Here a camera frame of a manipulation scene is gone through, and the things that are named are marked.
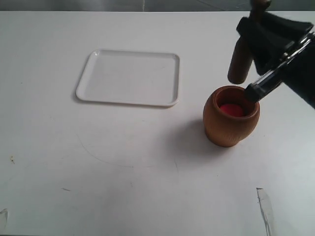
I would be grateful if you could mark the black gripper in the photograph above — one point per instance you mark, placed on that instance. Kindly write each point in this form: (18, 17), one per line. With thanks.
(267, 42)

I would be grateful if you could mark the brown wooden pestle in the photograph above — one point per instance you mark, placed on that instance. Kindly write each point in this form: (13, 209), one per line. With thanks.
(242, 59)

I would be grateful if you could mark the red object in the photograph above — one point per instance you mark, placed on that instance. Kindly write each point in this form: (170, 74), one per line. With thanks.
(234, 110)

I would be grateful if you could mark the brown wooden mortar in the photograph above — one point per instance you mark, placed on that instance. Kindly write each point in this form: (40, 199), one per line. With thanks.
(225, 130)

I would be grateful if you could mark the white rectangular plastic tray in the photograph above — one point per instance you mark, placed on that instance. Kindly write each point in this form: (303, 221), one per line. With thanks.
(130, 78)

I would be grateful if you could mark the clear tape strip right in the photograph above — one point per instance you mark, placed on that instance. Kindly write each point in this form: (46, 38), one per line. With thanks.
(266, 212)

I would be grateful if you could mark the clear tape piece left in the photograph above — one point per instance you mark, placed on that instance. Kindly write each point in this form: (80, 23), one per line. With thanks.
(3, 218)

